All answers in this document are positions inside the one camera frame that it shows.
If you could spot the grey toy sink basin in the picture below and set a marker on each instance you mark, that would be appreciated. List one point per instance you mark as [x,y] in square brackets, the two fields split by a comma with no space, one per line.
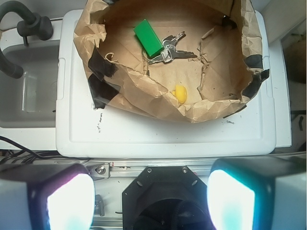
[30,101]

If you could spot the aluminium extrusion rail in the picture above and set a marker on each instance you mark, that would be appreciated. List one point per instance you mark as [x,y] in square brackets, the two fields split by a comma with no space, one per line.
[132,168]

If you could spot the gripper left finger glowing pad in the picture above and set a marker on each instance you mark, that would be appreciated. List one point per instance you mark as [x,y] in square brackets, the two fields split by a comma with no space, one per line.
[46,197]

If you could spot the silver rail corner bracket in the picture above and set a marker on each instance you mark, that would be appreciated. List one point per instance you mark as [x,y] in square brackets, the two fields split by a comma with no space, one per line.
[99,171]

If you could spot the green rectangular block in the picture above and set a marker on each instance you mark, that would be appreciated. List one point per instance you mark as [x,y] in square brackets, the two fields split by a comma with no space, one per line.
[148,38]

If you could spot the small yellow duck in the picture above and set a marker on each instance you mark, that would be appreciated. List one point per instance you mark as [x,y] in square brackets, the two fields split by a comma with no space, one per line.
[180,93]

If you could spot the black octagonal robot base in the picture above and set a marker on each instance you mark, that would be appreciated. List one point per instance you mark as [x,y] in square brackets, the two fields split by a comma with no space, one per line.
[166,200]

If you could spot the white plastic cooler lid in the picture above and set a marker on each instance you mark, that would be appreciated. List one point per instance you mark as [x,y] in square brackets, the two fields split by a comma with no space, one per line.
[84,131]

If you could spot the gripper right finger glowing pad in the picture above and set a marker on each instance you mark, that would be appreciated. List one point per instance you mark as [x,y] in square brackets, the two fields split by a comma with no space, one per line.
[258,193]

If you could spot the silver key bunch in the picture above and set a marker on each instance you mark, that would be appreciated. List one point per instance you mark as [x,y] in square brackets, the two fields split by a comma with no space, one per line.
[169,53]

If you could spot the brown paper bag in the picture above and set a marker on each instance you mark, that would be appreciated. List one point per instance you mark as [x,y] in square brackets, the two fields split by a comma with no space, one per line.
[174,60]

